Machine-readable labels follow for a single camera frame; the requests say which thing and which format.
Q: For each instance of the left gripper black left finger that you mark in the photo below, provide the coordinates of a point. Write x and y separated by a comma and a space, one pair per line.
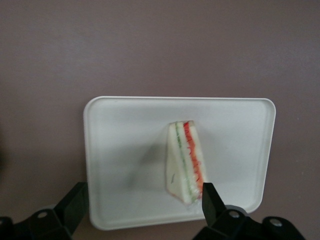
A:
50, 225

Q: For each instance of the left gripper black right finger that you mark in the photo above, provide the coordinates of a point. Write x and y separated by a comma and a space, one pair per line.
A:
225, 225

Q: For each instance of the triangular sandwich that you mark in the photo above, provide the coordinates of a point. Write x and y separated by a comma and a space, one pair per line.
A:
182, 155

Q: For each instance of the cream plastic tray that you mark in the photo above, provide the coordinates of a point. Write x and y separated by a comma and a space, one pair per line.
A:
125, 150

